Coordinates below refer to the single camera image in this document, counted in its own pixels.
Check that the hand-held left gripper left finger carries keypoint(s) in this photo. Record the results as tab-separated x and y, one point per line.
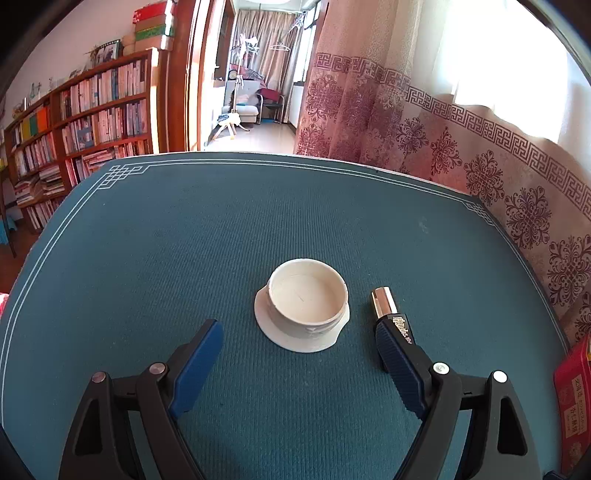
198	364

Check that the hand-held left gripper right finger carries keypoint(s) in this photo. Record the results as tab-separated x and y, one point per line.
401	369

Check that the red tin container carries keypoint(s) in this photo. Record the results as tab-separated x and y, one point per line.
572	406

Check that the patterned pink curtain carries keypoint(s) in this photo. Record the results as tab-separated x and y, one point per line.
415	134

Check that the white stool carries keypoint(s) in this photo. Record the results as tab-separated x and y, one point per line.
226	124

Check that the grey armchair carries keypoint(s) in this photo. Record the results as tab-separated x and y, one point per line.
247	110

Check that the rows of books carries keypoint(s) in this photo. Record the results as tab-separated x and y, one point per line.
101	120

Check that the wooden bookshelf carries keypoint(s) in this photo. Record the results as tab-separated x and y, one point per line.
59	129

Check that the red chair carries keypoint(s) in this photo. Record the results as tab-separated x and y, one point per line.
272	97

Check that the white coat stand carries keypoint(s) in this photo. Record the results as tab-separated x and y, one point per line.
240	69

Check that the beige box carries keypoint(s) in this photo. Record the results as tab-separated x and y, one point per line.
147	45

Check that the clothes hanger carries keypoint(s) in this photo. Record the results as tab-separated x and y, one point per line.
279	46

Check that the green gift box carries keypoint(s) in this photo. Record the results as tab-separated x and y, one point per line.
154	33

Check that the brown gift box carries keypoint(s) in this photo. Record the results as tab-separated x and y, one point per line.
154	24

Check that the beige back curtain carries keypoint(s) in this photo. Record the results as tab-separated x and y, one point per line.
272	27

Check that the red gift box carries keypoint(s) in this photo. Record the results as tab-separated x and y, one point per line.
152	13

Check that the wooden door frame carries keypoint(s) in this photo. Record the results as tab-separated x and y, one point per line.
178	74

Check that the photo frame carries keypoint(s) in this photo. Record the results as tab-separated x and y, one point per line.
106	51

